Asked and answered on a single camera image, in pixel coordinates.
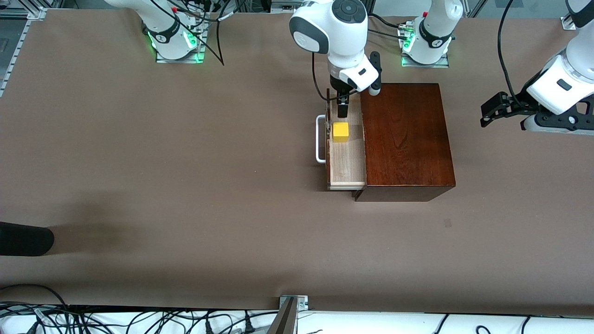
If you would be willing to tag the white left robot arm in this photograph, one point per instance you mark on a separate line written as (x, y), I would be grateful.
(547, 93)

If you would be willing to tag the yellow block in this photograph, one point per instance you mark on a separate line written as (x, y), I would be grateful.
(340, 132)

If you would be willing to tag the black power plug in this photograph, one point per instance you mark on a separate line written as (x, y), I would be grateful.
(249, 327)
(209, 327)

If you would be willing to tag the grey metal strut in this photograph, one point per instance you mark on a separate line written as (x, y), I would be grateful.
(284, 320)

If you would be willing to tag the perforated aluminium rail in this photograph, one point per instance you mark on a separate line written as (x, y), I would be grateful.
(14, 55)

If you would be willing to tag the short aluminium profile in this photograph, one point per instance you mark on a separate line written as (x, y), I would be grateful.
(567, 21)

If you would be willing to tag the black ribbed foam cylinder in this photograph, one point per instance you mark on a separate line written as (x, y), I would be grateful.
(23, 239)

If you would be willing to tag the silver control box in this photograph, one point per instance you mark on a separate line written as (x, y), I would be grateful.
(283, 4)

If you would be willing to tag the dark brown wooden cabinet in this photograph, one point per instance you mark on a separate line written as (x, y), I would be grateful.
(408, 139)

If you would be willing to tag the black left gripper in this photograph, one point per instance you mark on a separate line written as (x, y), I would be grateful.
(516, 102)

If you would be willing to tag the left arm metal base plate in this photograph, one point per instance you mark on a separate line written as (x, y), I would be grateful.
(424, 65)

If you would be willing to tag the brown paper table cover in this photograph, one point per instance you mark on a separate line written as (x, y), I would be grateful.
(209, 185)

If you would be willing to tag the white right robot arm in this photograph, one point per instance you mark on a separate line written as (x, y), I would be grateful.
(334, 28)

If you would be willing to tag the silver metal bracket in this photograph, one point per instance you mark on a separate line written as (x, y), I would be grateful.
(301, 301)

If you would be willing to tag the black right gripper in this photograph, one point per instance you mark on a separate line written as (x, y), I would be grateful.
(338, 87)

